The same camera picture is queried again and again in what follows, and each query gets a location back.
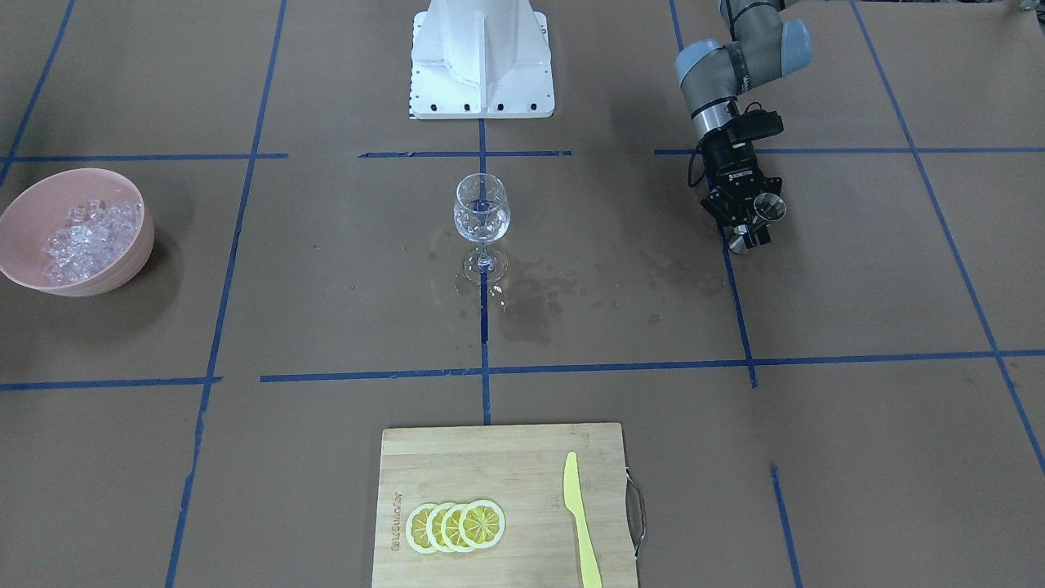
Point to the wooden cutting board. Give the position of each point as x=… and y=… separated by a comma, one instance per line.
x=520, y=467

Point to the steel cone jigger cup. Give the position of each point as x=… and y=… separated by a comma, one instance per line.
x=766, y=209

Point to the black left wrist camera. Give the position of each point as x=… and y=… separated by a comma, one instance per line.
x=754, y=125

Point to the yellow plastic knife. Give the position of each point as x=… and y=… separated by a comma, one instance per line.
x=590, y=575

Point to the lemon slice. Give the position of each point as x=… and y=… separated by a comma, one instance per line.
x=451, y=530
x=434, y=528
x=482, y=524
x=417, y=529

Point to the clear wine glass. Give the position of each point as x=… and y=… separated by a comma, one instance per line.
x=482, y=216

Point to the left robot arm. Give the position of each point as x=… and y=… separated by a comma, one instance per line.
x=712, y=77

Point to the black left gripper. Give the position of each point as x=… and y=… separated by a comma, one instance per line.
x=729, y=167

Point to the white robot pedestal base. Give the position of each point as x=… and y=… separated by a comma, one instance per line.
x=481, y=59

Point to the pile of clear ice cubes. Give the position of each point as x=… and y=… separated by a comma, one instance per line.
x=94, y=235

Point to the pink bowl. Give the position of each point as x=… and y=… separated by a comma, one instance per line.
x=40, y=210

